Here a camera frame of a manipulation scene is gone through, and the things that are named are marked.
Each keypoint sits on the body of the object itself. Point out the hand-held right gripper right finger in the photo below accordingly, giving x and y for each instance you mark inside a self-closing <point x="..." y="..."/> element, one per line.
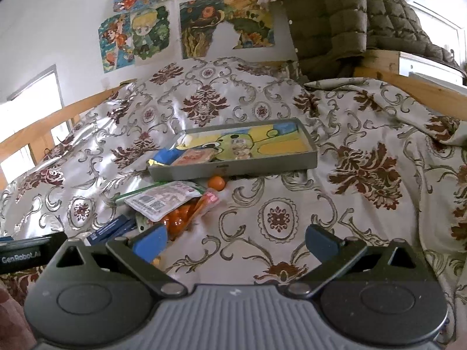
<point x="321" y="244"/>

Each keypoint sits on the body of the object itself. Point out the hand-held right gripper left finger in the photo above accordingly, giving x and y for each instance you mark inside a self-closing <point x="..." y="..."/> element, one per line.
<point x="150" y="243"/>

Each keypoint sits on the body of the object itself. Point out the orange wrapper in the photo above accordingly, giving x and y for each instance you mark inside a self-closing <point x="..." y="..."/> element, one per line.
<point x="182" y="215"/>

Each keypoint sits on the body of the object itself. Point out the dark blue box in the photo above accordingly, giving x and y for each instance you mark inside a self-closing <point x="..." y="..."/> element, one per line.
<point x="109" y="230"/>

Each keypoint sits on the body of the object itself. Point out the white and pink snack packet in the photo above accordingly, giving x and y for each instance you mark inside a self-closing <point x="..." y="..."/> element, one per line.
<point x="160" y="200"/>

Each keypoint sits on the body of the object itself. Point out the blue and gold snack packet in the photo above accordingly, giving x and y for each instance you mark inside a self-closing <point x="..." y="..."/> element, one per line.
<point x="166" y="155"/>

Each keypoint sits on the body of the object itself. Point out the grey tray with printed bottom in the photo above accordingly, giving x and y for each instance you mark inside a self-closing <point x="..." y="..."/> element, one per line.
<point x="255" y="166"/>

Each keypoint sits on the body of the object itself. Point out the loose tangerine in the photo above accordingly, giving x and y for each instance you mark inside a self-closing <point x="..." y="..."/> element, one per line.
<point x="218" y="183"/>

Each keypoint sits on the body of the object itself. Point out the window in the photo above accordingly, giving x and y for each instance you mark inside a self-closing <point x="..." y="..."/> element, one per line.
<point x="33" y="94"/>

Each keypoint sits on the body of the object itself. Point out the olive quilted jacket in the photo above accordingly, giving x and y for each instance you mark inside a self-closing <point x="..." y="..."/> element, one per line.
<point x="328" y="18"/>

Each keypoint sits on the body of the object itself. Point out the white cabinet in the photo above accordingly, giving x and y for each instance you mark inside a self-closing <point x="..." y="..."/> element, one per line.
<point x="437" y="25"/>

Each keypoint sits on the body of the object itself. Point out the wooden bed frame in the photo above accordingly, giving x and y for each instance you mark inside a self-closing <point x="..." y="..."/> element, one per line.
<point x="430" y="91"/>

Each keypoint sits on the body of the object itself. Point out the torn cartoon wall poster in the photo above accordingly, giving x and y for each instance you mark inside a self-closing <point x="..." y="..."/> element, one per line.
<point x="204" y="25"/>

